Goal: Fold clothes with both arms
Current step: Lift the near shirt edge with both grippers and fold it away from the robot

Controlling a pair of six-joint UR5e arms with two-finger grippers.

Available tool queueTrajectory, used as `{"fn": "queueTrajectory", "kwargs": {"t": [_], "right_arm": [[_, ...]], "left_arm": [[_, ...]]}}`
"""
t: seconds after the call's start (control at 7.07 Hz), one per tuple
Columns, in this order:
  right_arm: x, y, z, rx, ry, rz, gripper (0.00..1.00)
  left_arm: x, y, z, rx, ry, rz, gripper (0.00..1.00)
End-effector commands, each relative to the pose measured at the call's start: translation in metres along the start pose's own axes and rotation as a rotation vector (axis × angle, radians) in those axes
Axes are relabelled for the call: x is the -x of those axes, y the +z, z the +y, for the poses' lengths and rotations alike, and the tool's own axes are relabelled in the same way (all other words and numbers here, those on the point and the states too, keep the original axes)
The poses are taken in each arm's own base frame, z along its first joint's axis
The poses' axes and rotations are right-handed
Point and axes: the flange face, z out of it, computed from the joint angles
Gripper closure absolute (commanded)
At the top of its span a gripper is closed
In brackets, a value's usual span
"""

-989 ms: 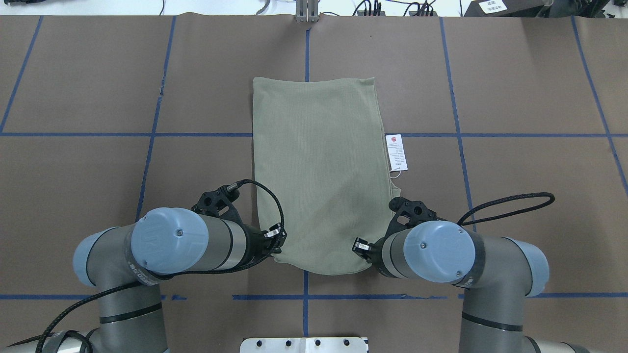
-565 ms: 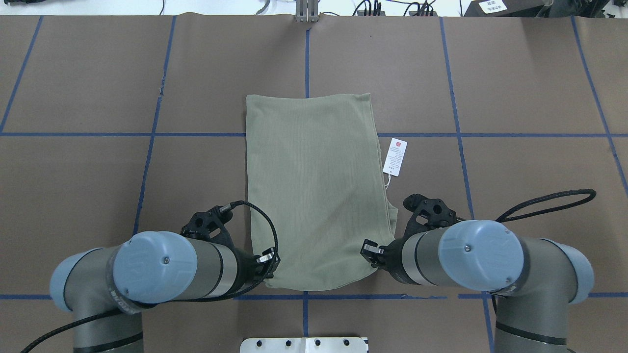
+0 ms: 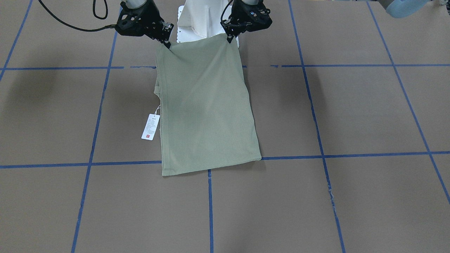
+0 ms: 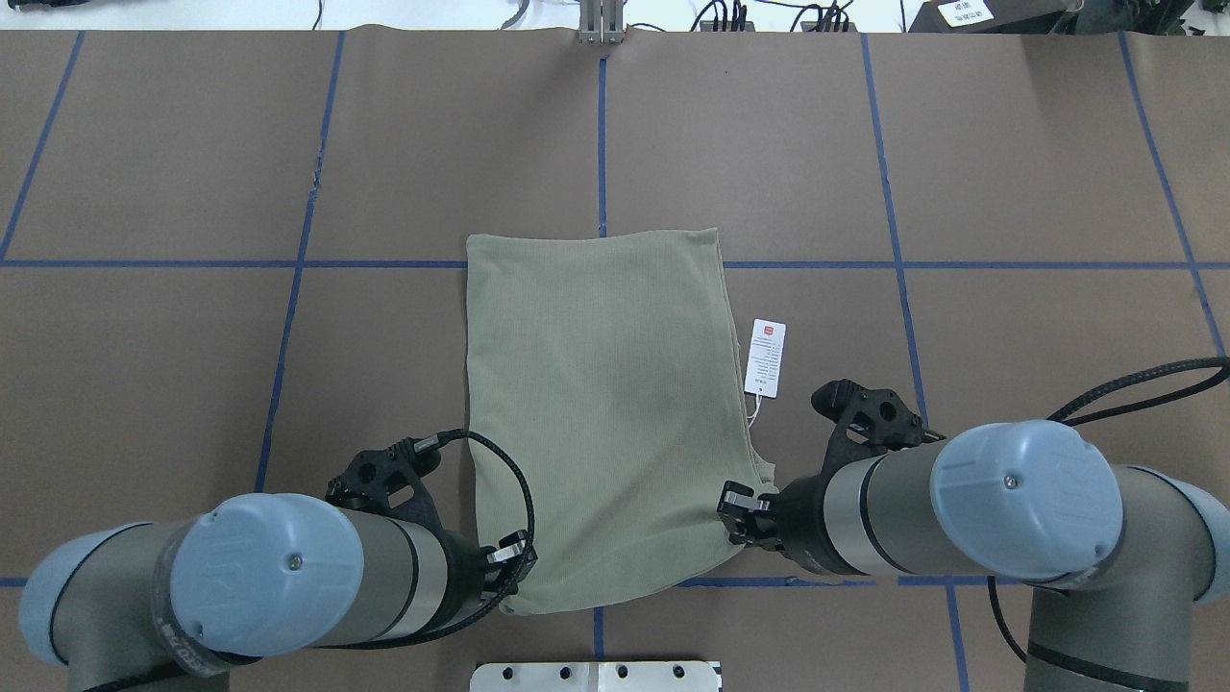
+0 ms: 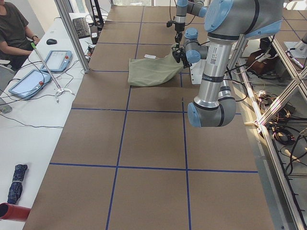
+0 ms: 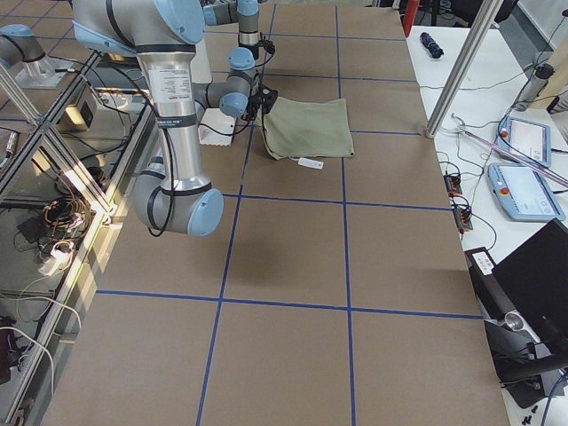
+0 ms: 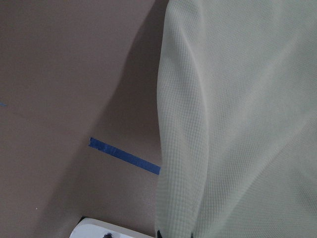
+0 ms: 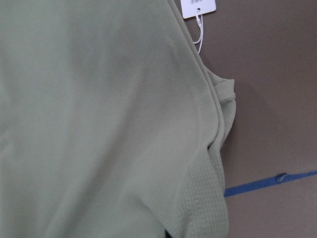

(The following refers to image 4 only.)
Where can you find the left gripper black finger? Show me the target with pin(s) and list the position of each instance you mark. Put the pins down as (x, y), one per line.
(507, 564)

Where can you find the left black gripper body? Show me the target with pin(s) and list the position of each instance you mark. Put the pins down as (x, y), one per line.
(467, 566)

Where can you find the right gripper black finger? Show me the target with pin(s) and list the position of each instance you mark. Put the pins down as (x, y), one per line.
(749, 517)

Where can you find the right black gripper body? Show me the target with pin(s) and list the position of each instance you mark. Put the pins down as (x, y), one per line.
(799, 516)

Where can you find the olive green long-sleeve shirt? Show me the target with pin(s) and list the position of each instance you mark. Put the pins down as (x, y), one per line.
(610, 371)

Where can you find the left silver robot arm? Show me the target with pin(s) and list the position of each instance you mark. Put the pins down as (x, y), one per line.
(169, 605)

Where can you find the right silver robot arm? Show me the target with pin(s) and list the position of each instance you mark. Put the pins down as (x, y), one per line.
(1117, 556)

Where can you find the white shirt price tag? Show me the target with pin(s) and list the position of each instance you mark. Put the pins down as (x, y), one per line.
(763, 364)

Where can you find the black box device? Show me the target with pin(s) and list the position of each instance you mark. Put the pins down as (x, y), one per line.
(991, 17)

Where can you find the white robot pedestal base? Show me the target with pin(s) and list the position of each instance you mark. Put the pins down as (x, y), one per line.
(637, 675)

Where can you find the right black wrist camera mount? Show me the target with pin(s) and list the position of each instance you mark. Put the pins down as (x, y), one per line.
(868, 423)

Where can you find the aluminium frame post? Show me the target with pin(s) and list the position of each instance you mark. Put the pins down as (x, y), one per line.
(601, 22)

